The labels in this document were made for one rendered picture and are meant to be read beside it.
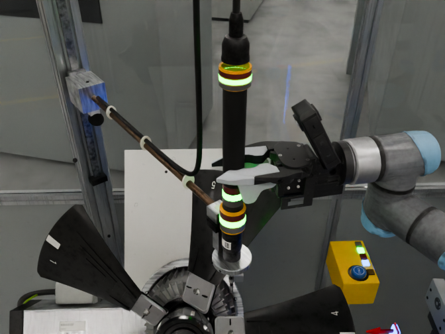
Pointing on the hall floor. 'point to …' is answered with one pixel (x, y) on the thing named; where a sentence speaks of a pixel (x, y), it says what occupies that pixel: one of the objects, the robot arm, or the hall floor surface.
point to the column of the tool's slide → (106, 208)
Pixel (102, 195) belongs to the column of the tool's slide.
